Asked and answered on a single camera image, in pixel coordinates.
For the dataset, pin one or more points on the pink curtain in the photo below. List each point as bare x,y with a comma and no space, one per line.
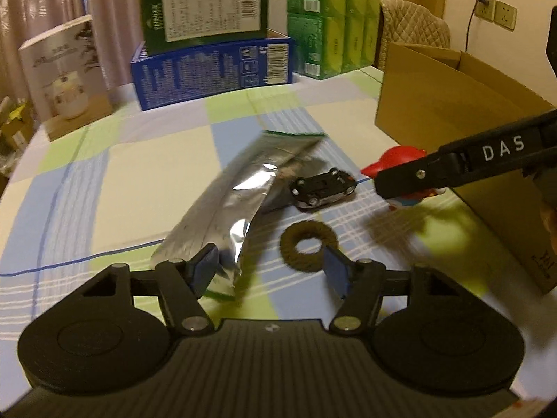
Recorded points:
116,26

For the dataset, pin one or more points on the white vase picture box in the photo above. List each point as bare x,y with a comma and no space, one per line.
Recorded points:
64,77

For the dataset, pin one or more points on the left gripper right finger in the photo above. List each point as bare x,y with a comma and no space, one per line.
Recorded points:
360,286

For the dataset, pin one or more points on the red santa toy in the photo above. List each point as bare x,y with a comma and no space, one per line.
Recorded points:
391,168

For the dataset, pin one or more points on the green product box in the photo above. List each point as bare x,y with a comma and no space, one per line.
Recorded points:
168,25

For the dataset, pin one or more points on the black toy car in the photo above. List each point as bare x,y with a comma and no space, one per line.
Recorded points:
323,189

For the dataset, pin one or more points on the large cardboard box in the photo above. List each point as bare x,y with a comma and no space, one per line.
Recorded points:
509,204

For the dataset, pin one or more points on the silver foil bag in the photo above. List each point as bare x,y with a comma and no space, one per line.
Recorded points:
224,212

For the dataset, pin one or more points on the checked bed sheet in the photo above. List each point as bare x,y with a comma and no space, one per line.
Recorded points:
140,186

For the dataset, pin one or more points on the green tissue pack stack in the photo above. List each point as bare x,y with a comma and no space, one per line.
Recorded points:
333,36

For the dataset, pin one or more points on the blue product box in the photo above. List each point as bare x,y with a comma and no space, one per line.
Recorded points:
206,70

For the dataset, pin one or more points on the quilted beige chair cover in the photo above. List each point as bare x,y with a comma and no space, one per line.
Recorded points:
404,22

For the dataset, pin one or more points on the wall power socket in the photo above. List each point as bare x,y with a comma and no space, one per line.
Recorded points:
485,9

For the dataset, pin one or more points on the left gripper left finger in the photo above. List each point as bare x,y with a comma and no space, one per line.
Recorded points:
181,284

